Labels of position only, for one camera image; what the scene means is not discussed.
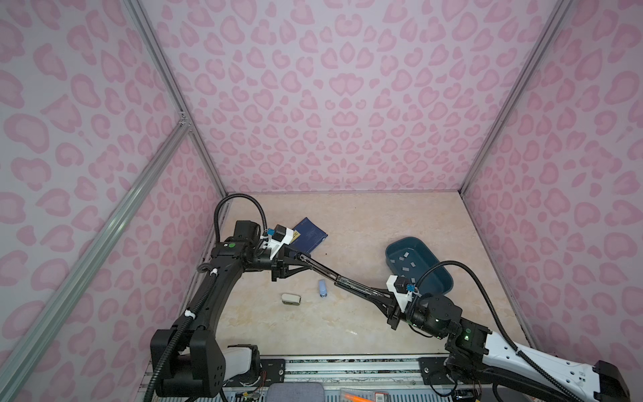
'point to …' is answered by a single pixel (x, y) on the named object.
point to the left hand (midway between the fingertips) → (306, 257)
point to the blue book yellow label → (307, 235)
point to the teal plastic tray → (411, 259)
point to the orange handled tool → (359, 394)
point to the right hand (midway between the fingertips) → (371, 294)
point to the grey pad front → (295, 392)
